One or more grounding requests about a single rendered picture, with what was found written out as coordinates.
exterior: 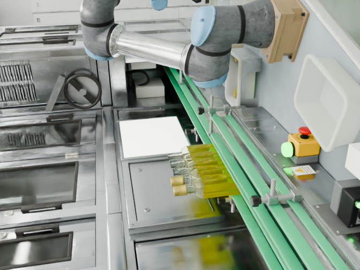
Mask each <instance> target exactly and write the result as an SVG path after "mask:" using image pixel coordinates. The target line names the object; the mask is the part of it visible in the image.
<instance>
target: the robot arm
mask: <svg viewBox="0 0 360 270"><path fill-rule="evenodd" d="M120 2H121V0H82V3H81V6H80V11H79V15H80V21H81V29H82V36H83V44H84V47H85V51H86V53H87V54H88V56H90V57H91V58H93V59H96V60H100V61H103V60H107V61H108V60H111V59H113V58H114V57H118V56H119V55H125V56H129V57H133V58H137V59H141V60H144V61H148V62H152V63H156V64H160V65H164V66H168V67H171V68H175V69H179V70H182V71H183V73H184V75H185V76H188V77H192V80H193V83H194V84H195V85H196V86H198V87H201V88H214V87H216V86H220V85H222V84H223V83H224V82H225V81H226V79H227V75H228V72H229V62H230V54H231V47H232V44H245V45H248V46H252V47H256V48H259V49H262V48H268V47H269V46H270V45H271V43H272V40H273V36H274V31H275V12H274V8H273V4H272V2H271V0H255V1H252V2H249V3H247V4H244V5H225V6H213V5H210V6H203V7H199V8H197V9H196V11H195V12H194V15H193V18H192V23H191V42H192V43H190V44H189V45H186V44H182V43H178V42H173V41H169V40H164V39H160V38H157V37H152V36H148V35H144V34H139V33H135V32H131V31H126V30H125V28H124V26H123V25H120V24H116V23H115V19H114V9H115V7H116V6H117V5H119V3H120ZM149 3H150V5H151V7H152V8H153V9H155V10H157V11H161V10H163V9H165V8H166V7H167V5H168V0H149Z"/></svg>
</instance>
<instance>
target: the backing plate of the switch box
mask: <svg viewBox="0 0 360 270"><path fill-rule="evenodd" d="M312 206H313V208H314V209H315V210H316V211H317V212H318V214H319V215H320V216H321V217H322V219H323V220H324V221H325V222H326V223H327V225H328V226H329V227H330V228H331V230H332V231H333V232H334V233H335V234H336V236H338V235H345V234H352V233H360V226H358V227H351V228H348V227H347V226H346V225H345V224H344V223H343V222H342V221H341V220H340V219H339V217H338V216H337V215H336V214H335V213H334V212H333V211H332V209H331V208H330V206H331V203H328V204H320V205H312Z"/></svg>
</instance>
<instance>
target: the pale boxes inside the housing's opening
mask: <svg viewBox="0 0 360 270"><path fill-rule="evenodd" d="M130 66H131V69H132V70H137V69H152V68H156V63H152V62H140V63H130ZM146 81H147V78H144V79H134V80H133V83H134V86H135V89H134V91H135V94H136V98H137V99H139V98H152V97H160V96H164V84H163V82H162V80H161V78H160V77H159V78H150V79H149V83H148V84H147V85H145V86H138V85H140V84H143V83H145V82H146Z"/></svg>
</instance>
